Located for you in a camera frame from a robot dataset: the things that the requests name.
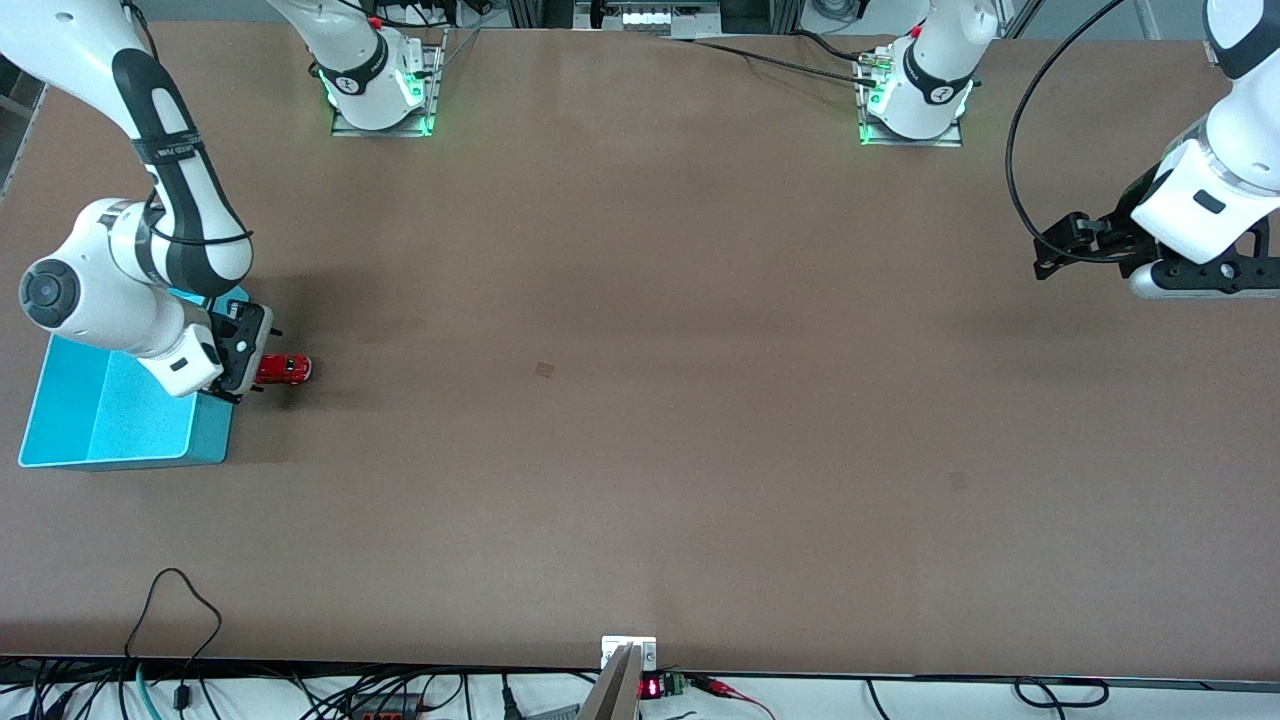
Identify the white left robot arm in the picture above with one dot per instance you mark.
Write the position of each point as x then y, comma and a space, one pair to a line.
935, 80

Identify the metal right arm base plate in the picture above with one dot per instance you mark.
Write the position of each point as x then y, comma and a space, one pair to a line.
430, 100

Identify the blue plastic box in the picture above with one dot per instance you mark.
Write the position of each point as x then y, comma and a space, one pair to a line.
110, 420

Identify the aluminium corner bracket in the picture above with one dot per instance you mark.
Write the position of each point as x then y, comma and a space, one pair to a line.
1211, 52

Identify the red display module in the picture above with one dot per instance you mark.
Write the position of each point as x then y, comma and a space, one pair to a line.
652, 687

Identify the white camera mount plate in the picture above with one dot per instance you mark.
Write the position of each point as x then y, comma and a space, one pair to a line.
645, 650

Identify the black camera bracket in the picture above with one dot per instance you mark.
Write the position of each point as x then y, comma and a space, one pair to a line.
1220, 272

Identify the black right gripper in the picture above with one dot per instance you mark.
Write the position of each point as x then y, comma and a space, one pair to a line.
243, 347

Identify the red beetle toy car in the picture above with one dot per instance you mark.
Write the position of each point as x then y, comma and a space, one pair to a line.
285, 370

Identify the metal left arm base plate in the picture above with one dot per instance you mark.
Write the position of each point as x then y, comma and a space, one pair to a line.
950, 140

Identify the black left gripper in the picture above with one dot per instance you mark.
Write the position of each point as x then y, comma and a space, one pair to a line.
1122, 228

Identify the grey camera mount beam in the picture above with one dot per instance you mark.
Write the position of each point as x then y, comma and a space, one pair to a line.
612, 690

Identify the lit background device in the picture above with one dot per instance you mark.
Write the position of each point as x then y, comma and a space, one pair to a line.
660, 17

